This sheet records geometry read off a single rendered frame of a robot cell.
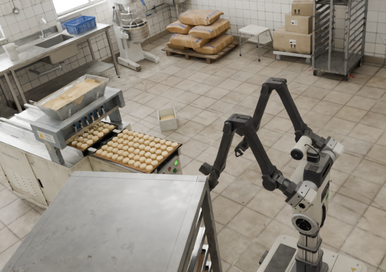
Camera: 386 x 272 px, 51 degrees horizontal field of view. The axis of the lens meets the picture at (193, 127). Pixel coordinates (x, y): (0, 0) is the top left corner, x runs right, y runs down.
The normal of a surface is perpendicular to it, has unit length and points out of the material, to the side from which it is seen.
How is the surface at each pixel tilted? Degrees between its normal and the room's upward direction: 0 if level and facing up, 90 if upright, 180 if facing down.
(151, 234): 0
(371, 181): 0
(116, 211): 0
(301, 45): 89
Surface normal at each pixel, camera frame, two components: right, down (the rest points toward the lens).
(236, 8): -0.66, 0.48
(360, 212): -0.14, -0.84
